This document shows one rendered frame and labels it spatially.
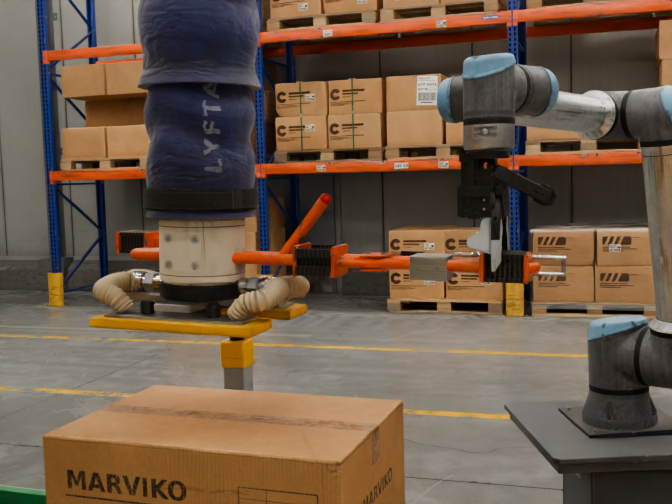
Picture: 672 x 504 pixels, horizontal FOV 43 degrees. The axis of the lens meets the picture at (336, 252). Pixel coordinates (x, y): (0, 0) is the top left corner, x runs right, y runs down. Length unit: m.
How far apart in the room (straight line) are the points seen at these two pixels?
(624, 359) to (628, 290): 6.37
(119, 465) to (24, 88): 11.09
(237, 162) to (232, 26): 0.25
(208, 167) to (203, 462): 0.53
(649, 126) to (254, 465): 1.19
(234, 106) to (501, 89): 0.50
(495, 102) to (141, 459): 0.89
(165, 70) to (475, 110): 0.57
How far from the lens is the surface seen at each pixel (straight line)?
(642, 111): 2.09
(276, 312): 1.70
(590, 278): 8.60
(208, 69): 1.60
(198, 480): 1.56
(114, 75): 10.21
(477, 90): 1.50
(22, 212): 12.58
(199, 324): 1.57
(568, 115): 1.95
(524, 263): 1.48
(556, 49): 10.01
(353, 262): 1.56
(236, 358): 2.23
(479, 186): 1.52
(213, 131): 1.60
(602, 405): 2.30
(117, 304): 1.68
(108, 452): 1.64
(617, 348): 2.26
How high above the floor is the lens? 1.41
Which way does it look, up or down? 5 degrees down
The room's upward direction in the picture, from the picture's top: 2 degrees counter-clockwise
